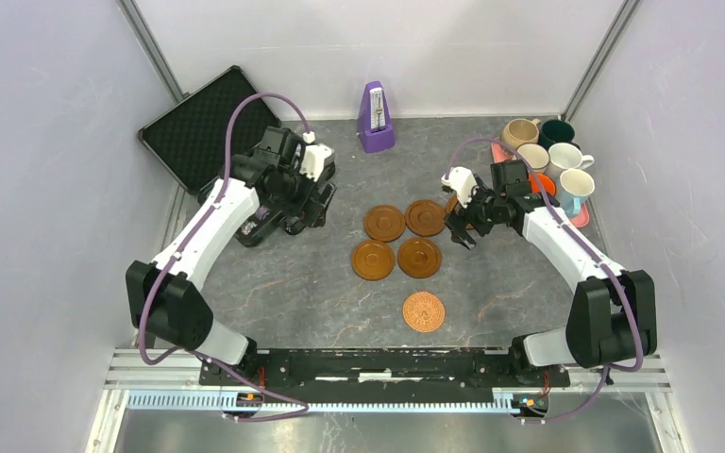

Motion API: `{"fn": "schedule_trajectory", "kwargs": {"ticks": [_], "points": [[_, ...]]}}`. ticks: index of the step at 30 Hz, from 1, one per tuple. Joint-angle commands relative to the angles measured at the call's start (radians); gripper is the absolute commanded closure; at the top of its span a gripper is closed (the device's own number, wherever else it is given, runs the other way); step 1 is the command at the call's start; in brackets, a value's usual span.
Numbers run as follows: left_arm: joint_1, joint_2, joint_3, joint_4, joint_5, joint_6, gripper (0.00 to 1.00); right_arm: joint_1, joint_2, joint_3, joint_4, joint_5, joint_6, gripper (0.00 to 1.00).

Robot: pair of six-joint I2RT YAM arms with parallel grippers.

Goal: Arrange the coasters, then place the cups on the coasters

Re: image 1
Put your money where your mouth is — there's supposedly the white mug black rim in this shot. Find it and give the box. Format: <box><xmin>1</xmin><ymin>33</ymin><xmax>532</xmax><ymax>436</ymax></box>
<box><xmin>516</xmin><ymin>143</ymin><xmax>549</xmax><ymax>174</ymax></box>

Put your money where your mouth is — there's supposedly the wooden coaster three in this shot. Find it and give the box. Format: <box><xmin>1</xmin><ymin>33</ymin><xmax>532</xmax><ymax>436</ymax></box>
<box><xmin>350</xmin><ymin>240</ymin><xmax>396</xmax><ymax>281</ymax></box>

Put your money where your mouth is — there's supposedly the beige ceramic mug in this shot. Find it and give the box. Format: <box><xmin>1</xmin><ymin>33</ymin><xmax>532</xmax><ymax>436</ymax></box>
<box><xmin>500</xmin><ymin>118</ymin><xmax>541</xmax><ymax>149</ymax></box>

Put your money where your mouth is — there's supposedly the wooden coaster four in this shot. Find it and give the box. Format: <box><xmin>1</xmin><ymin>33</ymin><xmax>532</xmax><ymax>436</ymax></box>
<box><xmin>397</xmin><ymin>237</ymin><xmax>443</xmax><ymax>278</ymax></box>

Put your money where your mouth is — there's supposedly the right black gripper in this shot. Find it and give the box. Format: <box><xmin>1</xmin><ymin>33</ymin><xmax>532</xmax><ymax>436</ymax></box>
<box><xmin>443</xmin><ymin>176</ymin><xmax>505</xmax><ymax>250</ymax></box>

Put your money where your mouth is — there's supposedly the pink tray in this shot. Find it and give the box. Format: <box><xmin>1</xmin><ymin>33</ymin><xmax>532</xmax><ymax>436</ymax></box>
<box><xmin>491</xmin><ymin>143</ymin><xmax>590</xmax><ymax>228</ymax></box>

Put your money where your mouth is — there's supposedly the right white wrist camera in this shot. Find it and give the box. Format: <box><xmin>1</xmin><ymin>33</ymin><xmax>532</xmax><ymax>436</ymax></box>
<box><xmin>441</xmin><ymin>166</ymin><xmax>479</xmax><ymax>208</ymax></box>

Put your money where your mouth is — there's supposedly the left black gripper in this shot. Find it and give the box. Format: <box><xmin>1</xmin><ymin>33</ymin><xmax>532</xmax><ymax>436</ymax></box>
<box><xmin>269</xmin><ymin>161</ymin><xmax>337</xmax><ymax>229</ymax></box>

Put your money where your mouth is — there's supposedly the aluminium frame rail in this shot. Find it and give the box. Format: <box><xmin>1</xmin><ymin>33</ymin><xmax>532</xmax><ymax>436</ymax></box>
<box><xmin>104</xmin><ymin>348</ymin><xmax>673</xmax><ymax>414</ymax></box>

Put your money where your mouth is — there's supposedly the purple metronome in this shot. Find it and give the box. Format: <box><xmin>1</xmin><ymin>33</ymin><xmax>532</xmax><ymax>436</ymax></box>
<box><xmin>357</xmin><ymin>80</ymin><xmax>396</xmax><ymax>154</ymax></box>

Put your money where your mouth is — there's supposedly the wooden coaster two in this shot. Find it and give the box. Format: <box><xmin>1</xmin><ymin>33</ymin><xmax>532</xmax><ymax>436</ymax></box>
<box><xmin>405</xmin><ymin>199</ymin><xmax>446</xmax><ymax>237</ymax></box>

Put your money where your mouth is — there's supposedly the wooden coaster one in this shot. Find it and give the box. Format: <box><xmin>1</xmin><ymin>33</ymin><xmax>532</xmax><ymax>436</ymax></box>
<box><xmin>363</xmin><ymin>205</ymin><xmax>406</xmax><ymax>243</ymax></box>

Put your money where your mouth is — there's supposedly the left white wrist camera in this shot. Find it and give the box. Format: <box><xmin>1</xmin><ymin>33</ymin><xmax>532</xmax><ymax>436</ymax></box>
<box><xmin>299</xmin><ymin>143</ymin><xmax>335</xmax><ymax>182</ymax></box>

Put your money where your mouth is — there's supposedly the orange mug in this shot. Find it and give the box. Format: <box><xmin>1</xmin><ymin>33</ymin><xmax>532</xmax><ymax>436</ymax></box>
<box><xmin>528</xmin><ymin>173</ymin><xmax>556</xmax><ymax>196</ymax></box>

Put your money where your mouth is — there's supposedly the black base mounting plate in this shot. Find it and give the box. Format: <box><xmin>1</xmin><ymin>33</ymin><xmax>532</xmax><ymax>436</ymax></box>
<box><xmin>199</xmin><ymin>347</ymin><xmax>571</xmax><ymax>405</ymax></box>

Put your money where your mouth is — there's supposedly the wooden coaster five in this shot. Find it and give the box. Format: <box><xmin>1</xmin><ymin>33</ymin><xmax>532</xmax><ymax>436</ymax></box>
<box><xmin>444</xmin><ymin>196</ymin><xmax>475</xmax><ymax>232</ymax></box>

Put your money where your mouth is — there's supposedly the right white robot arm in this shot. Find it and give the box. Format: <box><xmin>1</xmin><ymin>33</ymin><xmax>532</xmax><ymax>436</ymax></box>
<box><xmin>441</xmin><ymin>160</ymin><xmax>657</xmax><ymax>385</ymax></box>

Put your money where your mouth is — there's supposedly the light blue mug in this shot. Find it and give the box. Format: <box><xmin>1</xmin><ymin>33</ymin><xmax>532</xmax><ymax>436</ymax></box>
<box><xmin>556</xmin><ymin>169</ymin><xmax>595</xmax><ymax>217</ymax></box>

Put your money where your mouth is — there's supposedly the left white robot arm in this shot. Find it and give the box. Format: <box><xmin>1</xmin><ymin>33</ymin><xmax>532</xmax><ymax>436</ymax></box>
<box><xmin>126</xmin><ymin>126</ymin><xmax>336</xmax><ymax>385</ymax></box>

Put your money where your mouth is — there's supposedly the woven rattan coaster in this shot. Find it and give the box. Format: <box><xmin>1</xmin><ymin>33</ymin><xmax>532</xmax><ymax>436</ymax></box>
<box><xmin>402</xmin><ymin>292</ymin><xmax>446</xmax><ymax>333</ymax></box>

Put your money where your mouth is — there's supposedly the black poker chip case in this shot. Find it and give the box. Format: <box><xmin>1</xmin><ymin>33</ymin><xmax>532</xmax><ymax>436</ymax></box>
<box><xmin>138</xmin><ymin>65</ymin><xmax>337</xmax><ymax>248</ymax></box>

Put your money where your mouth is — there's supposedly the dark green mug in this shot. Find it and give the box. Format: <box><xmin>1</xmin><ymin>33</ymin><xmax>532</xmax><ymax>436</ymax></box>
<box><xmin>538</xmin><ymin>119</ymin><xmax>576</xmax><ymax>149</ymax></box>

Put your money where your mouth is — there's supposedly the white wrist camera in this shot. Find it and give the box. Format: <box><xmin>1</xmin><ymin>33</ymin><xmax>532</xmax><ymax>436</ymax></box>
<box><xmin>299</xmin><ymin>143</ymin><xmax>335</xmax><ymax>182</ymax></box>
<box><xmin>441</xmin><ymin>166</ymin><xmax>479</xmax><ymax>208</ymax></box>

